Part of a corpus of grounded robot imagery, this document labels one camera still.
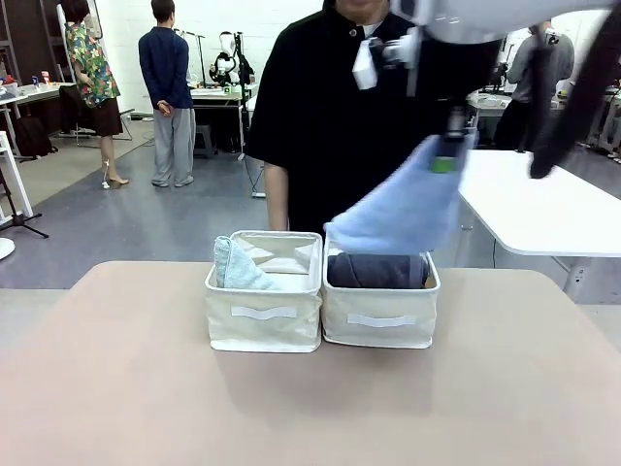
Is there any person's right forearm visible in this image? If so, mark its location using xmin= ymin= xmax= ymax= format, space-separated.
xmin=262 ymin=161 xmax=291 ymax=232

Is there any black bag on floor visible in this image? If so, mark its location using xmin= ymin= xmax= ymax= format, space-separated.
xmin=13 ymin=116 xmax=53 ymax=158

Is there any man in navy sweater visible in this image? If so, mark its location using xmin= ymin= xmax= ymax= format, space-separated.
xmin=138 ymin=0 xmax=198 ymax=189

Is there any white table leg frame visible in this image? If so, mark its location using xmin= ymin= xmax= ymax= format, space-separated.
xmin=0 ymin=130 xmax=35 ymax=219

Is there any dark grey plastic stool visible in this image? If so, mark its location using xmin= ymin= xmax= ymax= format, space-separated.
xmin=193 ymin=123 xmax=219 ymax=159

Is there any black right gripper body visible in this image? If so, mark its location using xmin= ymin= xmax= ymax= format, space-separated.
xmin=438 ymin=92 xmax=480 ymax=143

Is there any cream fabric bin straight handle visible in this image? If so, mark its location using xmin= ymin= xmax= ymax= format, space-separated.
xmin=321 ymin=232 xmax=441 ymax=350

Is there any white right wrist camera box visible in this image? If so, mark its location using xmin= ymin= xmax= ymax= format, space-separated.
xmin=376 ymin=26 xmax=425 ymax=97

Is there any blue cone towel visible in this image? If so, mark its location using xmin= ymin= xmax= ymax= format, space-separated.
xmin=323 ymin=134 xmax=480 ymax=256

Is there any man in grey sweater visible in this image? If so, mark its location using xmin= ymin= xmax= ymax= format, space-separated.
xmin=493 ymin=18 xmax=576 ymax=152

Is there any background work table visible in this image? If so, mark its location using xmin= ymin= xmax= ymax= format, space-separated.
xmin=189 ymin=84 xmax=245 ymax=151

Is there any woman in floral dress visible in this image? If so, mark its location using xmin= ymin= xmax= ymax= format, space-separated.
xmin=61 ymin=0 xmax=131 ymax=186

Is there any mint green cone towel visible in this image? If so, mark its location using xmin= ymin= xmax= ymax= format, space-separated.
xmin=212 ymin=235 xmax=286 ymax=293

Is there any white background robot with black straps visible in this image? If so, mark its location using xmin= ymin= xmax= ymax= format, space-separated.
xmin=208 ymin=30 xmax=255 ymax=89

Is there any white side table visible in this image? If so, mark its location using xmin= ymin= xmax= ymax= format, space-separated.
xmin=455 ymin=149 xmax=621 ymax=305

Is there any black floor tripod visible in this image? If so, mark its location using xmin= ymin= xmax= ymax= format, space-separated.
xmin=0 ymin=167 xmax=50 ymax=240

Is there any person in black polo shirt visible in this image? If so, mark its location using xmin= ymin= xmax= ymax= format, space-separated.
xmin=245 ymin=0 xmax=504 ymax=234

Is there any white right camera cable plug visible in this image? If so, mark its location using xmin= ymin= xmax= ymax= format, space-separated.
xmin=352 ymin=39 xmax=380 ymax=91

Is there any cream fabric bin wavy handle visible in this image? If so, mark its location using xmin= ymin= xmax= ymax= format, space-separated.
xmin=204 ymin=229 xmax=324 ymax=353

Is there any dark grey towel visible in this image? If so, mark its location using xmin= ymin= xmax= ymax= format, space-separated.
xmin=326 ymin=251 xmax=430 ymax=291

